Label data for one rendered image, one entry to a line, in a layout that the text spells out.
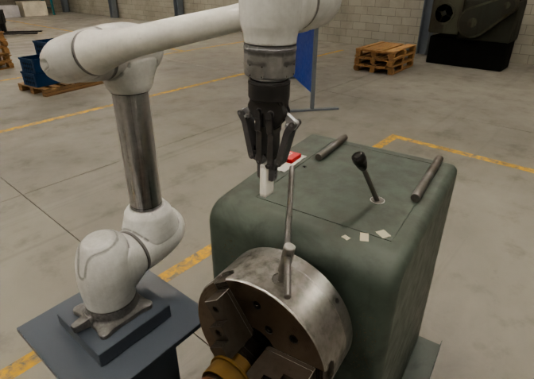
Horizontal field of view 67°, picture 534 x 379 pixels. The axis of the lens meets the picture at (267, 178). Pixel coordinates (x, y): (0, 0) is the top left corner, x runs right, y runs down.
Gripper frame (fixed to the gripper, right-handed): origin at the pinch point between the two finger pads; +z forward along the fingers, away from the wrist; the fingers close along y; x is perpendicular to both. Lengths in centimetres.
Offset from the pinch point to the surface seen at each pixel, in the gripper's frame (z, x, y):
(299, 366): 27.7, -14.3, 17.4
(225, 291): 18.6, -14.3, 0.2
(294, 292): 16.1, -9.3, 12.7
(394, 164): 13, 50, 12
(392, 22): 80, 1047, -301
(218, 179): 143, 199, -185
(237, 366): 26.4, -21.6, 8.5
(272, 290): 15.2, -12.0, 9.4
